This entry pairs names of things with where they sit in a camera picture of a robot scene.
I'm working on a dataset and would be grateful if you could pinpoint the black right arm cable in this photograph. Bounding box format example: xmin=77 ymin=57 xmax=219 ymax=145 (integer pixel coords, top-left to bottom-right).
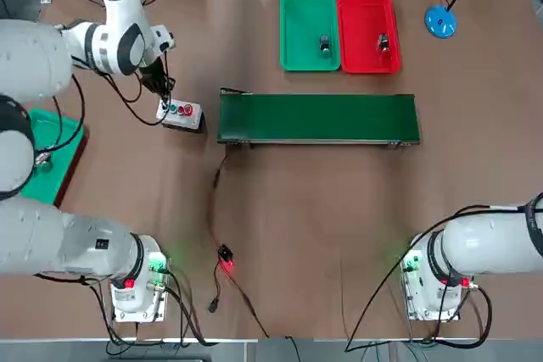
xmin=344 ymin=203 xmax=531 ymax=353

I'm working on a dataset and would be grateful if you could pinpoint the red-black conveyor power cable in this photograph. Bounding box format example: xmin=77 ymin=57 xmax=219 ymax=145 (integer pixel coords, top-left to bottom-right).
xmin=210 ymin=143 xmax=241 ymax=248

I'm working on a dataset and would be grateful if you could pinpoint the green plastic tray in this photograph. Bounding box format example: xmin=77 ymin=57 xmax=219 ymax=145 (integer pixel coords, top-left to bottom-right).
xmin=278 ymin=0 xmax=343 ymax=73
xmin=19 ymin=107 xmax=86 ymax=206

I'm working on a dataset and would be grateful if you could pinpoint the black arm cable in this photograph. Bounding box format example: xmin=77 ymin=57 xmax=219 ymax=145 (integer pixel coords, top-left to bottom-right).
xmin=36 ymin=18 xmax=177 ymax=153
xmin=344 ymin=203 xmax=531 ymax=353

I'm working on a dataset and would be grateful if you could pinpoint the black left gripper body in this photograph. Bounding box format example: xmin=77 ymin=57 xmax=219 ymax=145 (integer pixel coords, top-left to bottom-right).
xmin=139 ymin=54 xmax=169 ymax=83

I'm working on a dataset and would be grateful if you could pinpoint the grey push-button control box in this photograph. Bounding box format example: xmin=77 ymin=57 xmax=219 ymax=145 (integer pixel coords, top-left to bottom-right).
xmin=155 ymin=97 xmax=204 ymax=133

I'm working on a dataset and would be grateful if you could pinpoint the black cable with plug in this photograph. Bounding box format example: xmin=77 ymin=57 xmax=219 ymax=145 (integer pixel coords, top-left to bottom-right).
xmin=207 ymin=259 xmax=226 ymax=315

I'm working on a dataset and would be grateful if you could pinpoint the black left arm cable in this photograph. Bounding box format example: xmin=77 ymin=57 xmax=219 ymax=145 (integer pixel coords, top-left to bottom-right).
xmin=36 ymin=18 xmax=177 ymax=153

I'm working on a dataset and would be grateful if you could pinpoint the green conveyor belt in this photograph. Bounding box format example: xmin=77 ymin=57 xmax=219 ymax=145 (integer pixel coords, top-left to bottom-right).
xmin=216 ymin=86 xmax=423 ymax=150

